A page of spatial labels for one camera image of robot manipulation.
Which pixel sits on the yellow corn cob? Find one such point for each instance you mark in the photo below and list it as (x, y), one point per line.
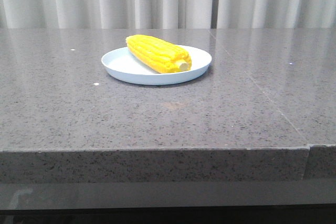
(160, 55)

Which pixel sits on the light blue round plate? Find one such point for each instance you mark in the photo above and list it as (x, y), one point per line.
(124, 66)

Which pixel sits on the white pleated curtain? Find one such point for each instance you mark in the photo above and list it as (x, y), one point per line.
(167, 13)

